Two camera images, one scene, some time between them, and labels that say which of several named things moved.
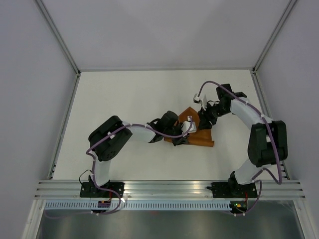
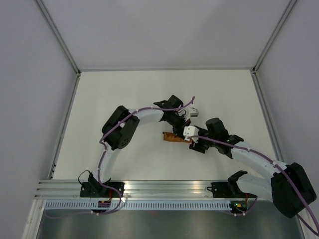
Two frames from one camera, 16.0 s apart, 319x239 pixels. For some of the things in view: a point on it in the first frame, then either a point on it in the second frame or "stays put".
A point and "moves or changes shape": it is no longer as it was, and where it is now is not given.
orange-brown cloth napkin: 201,137 moves or changes shape
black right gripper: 204,117 → 198,147
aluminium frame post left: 43,8 stays put
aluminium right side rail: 266,113 stays put
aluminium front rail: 171,189 stays put
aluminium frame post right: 274,34 stays put
